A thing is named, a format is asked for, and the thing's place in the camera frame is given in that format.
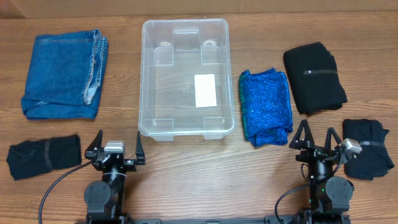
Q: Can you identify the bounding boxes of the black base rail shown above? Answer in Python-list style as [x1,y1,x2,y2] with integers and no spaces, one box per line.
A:
[76,215,351,224]

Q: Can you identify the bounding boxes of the left black cable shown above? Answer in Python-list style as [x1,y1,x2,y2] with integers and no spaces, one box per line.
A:
[38,160,94,224]

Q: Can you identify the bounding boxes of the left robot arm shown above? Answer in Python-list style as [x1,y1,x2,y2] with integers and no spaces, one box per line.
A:
[84,130,146,224]

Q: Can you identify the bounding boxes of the small black garment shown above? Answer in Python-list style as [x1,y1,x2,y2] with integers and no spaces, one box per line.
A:
[343,119,394,180]
[6,134,81,180]

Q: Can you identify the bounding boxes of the clear plastic storage bin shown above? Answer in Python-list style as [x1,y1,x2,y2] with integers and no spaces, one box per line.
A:
[138,19,236,141]

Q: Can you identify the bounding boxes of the folded blue denim jeans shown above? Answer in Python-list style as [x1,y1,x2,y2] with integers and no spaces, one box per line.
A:
[21,29,108,120]

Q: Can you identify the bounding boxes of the white label in bin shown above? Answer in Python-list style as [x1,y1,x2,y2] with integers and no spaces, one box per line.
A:
[194,74,217,108]

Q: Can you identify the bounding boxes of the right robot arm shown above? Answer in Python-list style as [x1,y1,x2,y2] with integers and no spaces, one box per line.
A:
[289,119,354,224]

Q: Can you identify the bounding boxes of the large black garment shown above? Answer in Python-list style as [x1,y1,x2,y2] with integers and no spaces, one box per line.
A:
[283,42,348,115]

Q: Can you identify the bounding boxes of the blue sequin fabric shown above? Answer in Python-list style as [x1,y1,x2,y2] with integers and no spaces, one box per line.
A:
[239,68,293,147]

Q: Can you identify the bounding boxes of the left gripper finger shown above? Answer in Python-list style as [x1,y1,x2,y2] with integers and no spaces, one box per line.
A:
[86,129,103,152]
[136,131,146,160]

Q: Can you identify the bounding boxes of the small black garment right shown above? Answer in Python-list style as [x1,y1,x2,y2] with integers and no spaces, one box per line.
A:
[343,119,394,180]

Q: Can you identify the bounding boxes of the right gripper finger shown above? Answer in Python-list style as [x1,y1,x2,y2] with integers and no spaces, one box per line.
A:
[325,127,341,150]
[289,119,315,148]

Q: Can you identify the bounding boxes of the small black garment left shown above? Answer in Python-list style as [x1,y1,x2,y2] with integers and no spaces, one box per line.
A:
[6,134,81,180]

